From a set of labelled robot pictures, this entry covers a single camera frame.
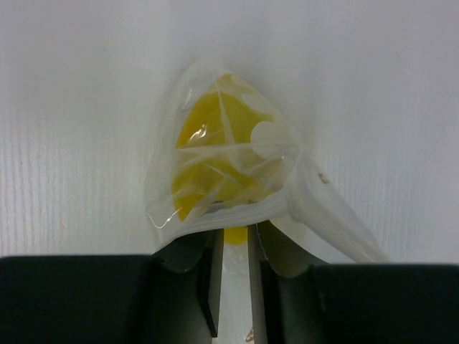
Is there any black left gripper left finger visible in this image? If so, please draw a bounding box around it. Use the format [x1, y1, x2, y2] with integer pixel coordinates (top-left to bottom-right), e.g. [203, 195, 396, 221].
[1, 230, 223, 343]

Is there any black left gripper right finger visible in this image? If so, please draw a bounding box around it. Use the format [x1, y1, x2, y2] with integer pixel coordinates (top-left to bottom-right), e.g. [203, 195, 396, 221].
[247, 221, 458, 343]

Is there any clear zip top bag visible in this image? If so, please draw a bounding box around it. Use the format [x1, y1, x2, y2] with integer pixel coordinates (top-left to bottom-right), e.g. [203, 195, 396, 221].
[146, 59, 390, 344]

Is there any yellow fake food slice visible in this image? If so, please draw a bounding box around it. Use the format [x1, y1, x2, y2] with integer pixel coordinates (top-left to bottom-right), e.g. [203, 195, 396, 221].
[171, 73, 295, 223]

